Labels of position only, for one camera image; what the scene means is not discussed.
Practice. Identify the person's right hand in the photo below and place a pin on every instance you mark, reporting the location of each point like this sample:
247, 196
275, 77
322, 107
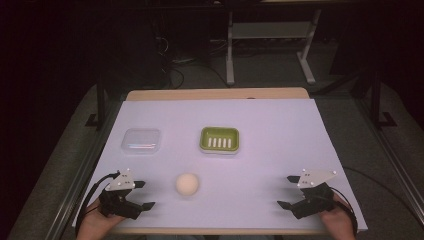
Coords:
338, 223

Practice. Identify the aluminium frame rail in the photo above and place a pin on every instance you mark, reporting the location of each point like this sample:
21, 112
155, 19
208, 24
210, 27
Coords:
393, 160
80, 180

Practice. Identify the person's left hand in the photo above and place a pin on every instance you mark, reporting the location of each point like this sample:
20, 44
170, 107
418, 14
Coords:
95, 225

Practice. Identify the white table sheet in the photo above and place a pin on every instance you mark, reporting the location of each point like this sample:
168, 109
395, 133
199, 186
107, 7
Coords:
266, 133

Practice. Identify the round beige soap ball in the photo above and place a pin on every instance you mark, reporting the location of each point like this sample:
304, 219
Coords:
187, 184

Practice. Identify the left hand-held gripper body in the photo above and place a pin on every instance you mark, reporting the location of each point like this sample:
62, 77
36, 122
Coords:
116, 205

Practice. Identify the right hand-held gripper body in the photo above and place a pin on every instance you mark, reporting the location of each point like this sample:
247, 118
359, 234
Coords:
316, 201

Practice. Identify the black metal stand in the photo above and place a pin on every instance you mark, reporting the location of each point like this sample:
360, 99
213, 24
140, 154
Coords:
376, 100
101, 100

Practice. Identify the green soap dish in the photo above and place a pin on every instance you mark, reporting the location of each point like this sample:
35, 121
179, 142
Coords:
219, 140

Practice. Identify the white metal desk frame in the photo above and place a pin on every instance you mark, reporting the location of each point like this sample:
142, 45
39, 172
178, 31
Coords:
230, 50

